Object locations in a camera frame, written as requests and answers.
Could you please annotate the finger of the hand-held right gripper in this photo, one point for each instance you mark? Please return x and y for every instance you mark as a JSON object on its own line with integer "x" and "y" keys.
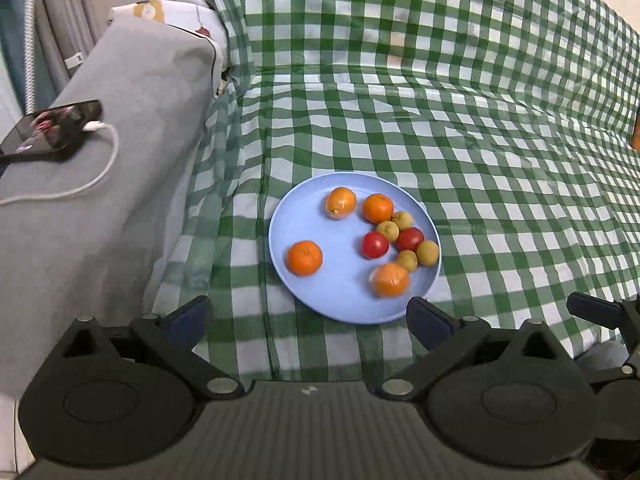
{"x": 622, "y": 372}
{"x": 595, "y": 307}

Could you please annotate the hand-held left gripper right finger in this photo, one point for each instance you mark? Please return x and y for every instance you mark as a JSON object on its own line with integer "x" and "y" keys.
{"x": 427, "y": 321}

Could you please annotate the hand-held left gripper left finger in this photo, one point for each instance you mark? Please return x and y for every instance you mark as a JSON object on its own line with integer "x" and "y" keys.
{"x": 187, "y": 319}

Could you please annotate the small orange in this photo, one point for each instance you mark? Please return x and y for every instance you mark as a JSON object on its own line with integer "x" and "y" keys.
{"x": 341, "y": 202}
{"x": 304, "y": 258}
{"x": 378, "y": 207}
{"x": 390, "y": 280}

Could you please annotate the small yellow fruit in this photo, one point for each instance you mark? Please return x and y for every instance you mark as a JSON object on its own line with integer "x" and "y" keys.
{"x": 428, "y": 252}
{"x": 387, "y": 230}
{"x": 402, "y": 219}
{"x": 407, "y": 260}

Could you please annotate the red cherry tomato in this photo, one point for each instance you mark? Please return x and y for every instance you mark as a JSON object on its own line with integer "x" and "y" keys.
{"x": 375, "y": 245}
{"x": 411, "y": 239}

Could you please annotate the light blue plate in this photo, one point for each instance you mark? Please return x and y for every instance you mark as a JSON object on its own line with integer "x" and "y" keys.
{"x": 310, "y": 210}

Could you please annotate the grey armrest cover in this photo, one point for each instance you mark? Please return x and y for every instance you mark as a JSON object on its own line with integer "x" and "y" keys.
{"x": 125, "y": 160}

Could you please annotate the orange cushion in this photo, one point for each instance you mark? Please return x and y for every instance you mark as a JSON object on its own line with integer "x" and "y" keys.
{"x": 636, "y": 135}

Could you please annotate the black smartphone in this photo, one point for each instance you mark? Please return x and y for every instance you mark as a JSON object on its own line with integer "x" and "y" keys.
{"x": 45, "y": 130}

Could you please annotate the green checked cloth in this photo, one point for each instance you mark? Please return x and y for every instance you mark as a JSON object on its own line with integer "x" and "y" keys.
{"x": 450, "y": 85}

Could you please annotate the white printed pillow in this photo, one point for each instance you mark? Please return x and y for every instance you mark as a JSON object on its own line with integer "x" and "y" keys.
{"x": 190, "y": 17}

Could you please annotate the grey curtain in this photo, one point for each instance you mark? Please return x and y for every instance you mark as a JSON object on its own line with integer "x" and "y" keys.
{"x": 70, "y": 10}

